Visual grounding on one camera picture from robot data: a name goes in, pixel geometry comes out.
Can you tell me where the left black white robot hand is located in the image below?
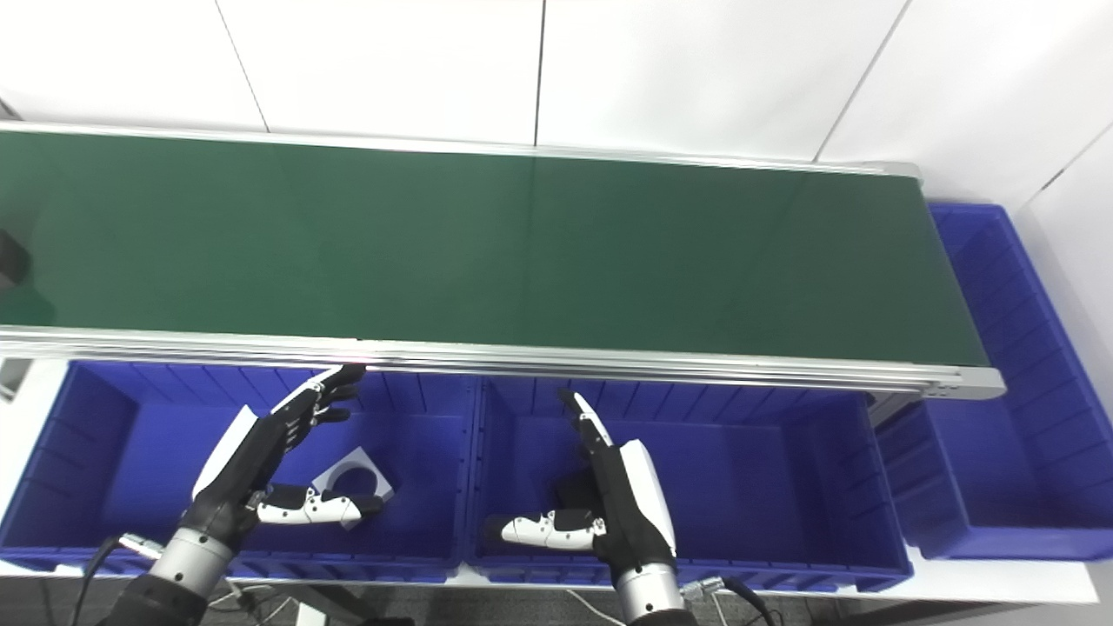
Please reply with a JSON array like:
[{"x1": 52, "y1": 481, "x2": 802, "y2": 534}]
[{"x1": 181, "y1": 363, "x2": 388, "y2": 553}]

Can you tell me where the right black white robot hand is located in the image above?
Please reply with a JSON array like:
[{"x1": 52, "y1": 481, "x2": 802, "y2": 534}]
[{"x1": 484, "y1": 389, "x2": 679, "y2": 575}]

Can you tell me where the white square part with hole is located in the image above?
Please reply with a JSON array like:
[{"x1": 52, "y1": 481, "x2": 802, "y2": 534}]
[{"x1": 311, "y1": 446, "x2": 395, "y2": 530}]

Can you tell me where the blue plastic bin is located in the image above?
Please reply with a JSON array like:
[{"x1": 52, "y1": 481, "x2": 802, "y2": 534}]
[
  {"x1": 876, "y1": 203, "x2": 1113, "y2": 562},
  {"x1": 0, "y1": 360, "x2": 479, "y2": 584},
  {"x1": 465, "y1": 376, "x2": 915, "y2": 594}
]

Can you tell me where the aluminium conveyor leg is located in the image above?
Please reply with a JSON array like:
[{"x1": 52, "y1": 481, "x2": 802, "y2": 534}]
[{"x1": 0, "y1": 356, "x2": 32, "y2": 403}]

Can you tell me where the black conveyor motor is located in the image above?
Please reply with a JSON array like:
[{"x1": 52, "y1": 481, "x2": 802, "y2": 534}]
[{"x1": 0, "y1": 230, "x2": 32, "y2": 290}]

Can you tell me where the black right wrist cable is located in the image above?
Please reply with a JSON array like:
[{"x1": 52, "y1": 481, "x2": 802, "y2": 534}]
[{"x1": 683, "y1": 574, "x2": 776, "y2": 626}]

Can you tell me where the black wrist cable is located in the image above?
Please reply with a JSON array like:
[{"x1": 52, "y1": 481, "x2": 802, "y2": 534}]
[
  {"x1": 75, "y1": 534, "x2": 166, "y2": 626},
  {"x1": 683, "y1": 574, "x2": 776, "y2": 626}
]

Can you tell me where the thin white cable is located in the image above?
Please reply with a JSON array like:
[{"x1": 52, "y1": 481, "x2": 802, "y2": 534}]
[{"x1": 204, "y1": 581, "x2": 292, "y2": 626}]

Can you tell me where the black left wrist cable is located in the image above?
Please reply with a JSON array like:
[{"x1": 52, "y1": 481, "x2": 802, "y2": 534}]
[{"x1": 75, "y1": 534, "x2": 166, "y2": 626}]

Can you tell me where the green conveyor belt aluminium frame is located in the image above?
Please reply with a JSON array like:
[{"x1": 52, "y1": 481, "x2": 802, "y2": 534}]
[{"x1": 0, "y1": 122, "x2": 1008, "y2": 401}]

